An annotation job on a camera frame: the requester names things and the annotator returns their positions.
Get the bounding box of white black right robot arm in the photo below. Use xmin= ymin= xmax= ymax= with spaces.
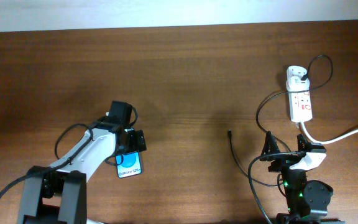
xmin=260 ymin=131 xmax=343 ymax=223

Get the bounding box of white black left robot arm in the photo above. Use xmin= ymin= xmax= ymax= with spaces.
xmin=17 ymin=121 xmax=147 ymax=224

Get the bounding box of blue Galaxy smartphone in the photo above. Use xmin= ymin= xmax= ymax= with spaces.
xmin=116 ymin=152 xmax=142 ymax=179

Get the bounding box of white USB charger adapter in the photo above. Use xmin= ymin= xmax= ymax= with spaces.
xmin=287 ymin=76 xmax=310 ymax=92

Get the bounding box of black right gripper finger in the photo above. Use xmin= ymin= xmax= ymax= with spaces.
xmin=259 ymin=131 xmax=279 ymax=161
xmin=297 ymin=134 xmax=325 ymax=153

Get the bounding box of white power strip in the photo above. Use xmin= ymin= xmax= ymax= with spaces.
xmin=287 ymin=65 xmax=313 ymax=123

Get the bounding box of black USB charging cable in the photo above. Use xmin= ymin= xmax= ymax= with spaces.
xmin=227 ymin=54 xmax=334 ymax=188

